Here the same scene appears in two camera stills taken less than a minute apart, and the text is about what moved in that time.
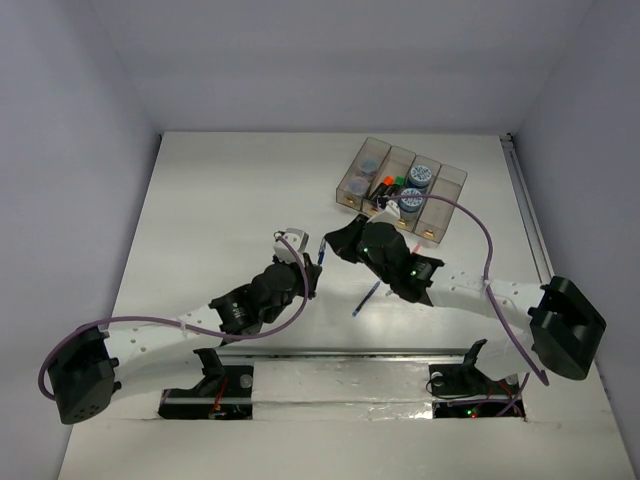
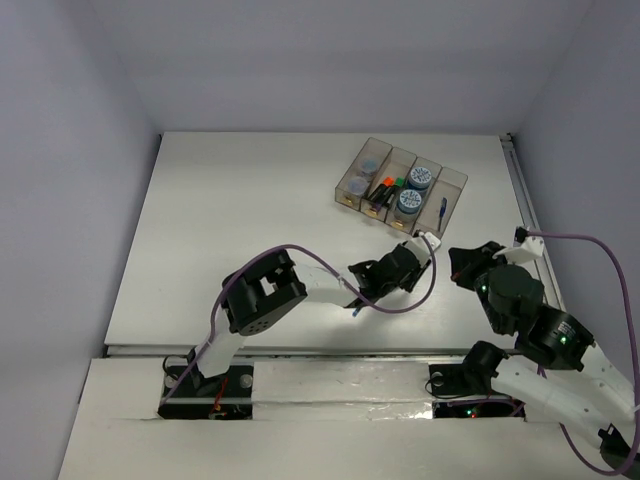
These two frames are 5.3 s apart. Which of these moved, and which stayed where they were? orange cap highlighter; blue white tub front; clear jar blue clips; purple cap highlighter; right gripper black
Moved: right gripper black
Stayed: clear jar blue clips; orange cap highlighter; blue white tub front; purple cap highlighter
